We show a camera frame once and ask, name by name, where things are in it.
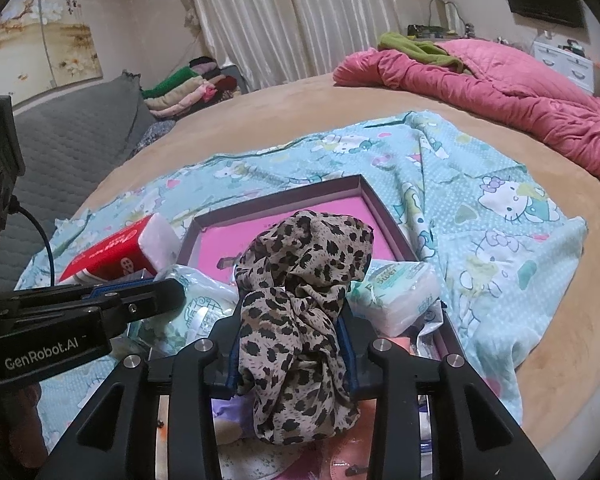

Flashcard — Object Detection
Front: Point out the person's left hand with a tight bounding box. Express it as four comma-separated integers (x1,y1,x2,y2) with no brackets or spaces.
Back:
0,382,48,467

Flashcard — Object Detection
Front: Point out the pile of folded clothes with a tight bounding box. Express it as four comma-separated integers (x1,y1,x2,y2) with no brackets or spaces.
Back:
141,57,244,119

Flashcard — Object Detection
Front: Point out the pink quilt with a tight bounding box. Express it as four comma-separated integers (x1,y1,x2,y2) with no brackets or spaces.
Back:
332,40,600,189

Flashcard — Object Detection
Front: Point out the black and yellow box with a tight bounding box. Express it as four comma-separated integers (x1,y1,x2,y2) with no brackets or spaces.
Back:
407,24,454,39

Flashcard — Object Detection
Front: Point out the tan bed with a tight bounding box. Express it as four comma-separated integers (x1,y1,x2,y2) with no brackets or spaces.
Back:
75,72,600,461

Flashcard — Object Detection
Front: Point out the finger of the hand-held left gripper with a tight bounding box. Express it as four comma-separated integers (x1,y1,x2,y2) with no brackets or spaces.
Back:
82,281,156,301
100,279,187,336

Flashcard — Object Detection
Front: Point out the tall shiny container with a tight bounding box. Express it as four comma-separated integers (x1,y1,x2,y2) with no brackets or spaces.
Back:
427,0,462,37

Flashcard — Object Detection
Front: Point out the red and white tissue box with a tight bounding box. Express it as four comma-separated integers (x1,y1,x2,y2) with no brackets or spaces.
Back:
57,212,179,284

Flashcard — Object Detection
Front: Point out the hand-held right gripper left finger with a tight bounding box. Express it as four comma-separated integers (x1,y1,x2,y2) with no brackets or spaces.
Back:
32,305,243,480

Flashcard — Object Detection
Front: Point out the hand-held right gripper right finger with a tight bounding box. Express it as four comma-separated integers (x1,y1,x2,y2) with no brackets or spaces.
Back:
341,310,556,480

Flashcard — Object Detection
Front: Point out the white drawer cabinet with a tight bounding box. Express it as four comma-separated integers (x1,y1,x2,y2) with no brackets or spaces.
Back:
532,40,597,94

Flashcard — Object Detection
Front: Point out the white curtain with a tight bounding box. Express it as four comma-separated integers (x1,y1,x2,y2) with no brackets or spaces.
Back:
180,0,402,94

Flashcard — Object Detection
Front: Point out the patterned clear tissue pack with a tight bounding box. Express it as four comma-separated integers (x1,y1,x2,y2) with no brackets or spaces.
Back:
130,265,242,357

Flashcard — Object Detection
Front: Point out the black cable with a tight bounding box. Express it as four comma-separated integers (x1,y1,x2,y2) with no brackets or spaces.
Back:
10,195,59,287

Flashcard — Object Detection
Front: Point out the green cloth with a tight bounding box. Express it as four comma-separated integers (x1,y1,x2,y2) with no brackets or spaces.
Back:
377,31,477,76

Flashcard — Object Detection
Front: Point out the blossom wall painting panel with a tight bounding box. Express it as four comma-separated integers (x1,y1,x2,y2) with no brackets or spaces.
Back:
0,0,57,97
40,0,104,89

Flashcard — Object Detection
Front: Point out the leopard print scrunchie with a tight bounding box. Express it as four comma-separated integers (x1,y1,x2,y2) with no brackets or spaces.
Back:
234,210,376,447

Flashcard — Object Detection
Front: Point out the white green tissue pack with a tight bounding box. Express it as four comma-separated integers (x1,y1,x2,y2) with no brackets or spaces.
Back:
347,260,442,339

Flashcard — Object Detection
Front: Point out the grey quilted headboard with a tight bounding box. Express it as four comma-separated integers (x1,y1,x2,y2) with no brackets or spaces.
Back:
0,72,157,289

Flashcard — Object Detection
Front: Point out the cat print blue blanket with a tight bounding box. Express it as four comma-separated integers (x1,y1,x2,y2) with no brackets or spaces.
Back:
15,110,589,442

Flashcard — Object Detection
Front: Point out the dark patterned cloth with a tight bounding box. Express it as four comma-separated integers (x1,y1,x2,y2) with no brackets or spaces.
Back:
132,119,177,154

